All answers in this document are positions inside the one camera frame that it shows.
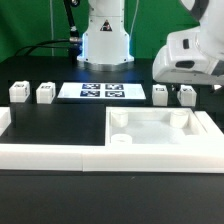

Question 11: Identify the white U-shaped fence obstacle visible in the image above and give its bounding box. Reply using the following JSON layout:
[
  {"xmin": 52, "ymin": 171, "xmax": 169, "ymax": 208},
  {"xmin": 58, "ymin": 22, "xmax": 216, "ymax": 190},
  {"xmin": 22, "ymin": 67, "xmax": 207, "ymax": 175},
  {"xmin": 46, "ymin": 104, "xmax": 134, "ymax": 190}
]
[{"xmin": 0, "ymin": 111, "xmax": 224, "ymax": 173}]

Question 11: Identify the white hanging cable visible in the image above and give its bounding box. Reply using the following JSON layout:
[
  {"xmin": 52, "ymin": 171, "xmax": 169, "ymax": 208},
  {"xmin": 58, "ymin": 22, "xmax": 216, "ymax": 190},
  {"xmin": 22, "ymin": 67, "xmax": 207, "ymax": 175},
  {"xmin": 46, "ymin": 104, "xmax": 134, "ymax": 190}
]
[{"xmin": 49, "ymin": 0, "xmax": 55, "ymax": 57}]

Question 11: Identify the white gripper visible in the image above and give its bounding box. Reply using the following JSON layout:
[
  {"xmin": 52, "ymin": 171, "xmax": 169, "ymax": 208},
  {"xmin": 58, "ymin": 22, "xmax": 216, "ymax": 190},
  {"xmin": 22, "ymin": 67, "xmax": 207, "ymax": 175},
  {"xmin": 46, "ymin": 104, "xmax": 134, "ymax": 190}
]
[{"xmin": 152, "ymin": 27, "xmax": 224, "ymax": 85}]

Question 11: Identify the white AprilTag base sheet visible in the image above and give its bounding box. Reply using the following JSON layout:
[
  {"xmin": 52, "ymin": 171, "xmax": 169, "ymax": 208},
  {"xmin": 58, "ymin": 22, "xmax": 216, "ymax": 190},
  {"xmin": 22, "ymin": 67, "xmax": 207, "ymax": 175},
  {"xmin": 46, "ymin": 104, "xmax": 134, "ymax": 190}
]
[{"xmin": 58, "ymin": 82, "xmax": 145, "ymax": 100}]

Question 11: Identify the black cable bundle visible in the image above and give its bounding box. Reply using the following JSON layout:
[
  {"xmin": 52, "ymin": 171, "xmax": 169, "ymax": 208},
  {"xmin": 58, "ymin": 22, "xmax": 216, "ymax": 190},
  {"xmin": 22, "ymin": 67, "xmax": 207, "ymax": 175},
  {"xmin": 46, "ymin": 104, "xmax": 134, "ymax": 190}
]
[{"xmin": 13, "ymin": 0, "xmax": 83, "ymax": 64}]

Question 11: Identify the white square tabletop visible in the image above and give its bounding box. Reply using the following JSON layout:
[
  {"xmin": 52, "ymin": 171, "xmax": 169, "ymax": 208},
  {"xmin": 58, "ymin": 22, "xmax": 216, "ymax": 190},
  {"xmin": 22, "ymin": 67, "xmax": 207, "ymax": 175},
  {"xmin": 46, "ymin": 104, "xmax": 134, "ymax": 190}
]
[{"xmin": 105, "ymin": 107, "xmax": 206, "ymax": 145}]

